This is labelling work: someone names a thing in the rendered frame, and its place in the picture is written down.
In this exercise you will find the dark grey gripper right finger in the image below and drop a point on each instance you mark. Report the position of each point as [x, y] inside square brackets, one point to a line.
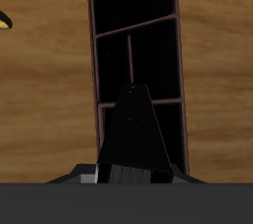
[180, 177]

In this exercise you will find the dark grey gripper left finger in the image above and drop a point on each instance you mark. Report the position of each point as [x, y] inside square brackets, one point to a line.
[85, 174]

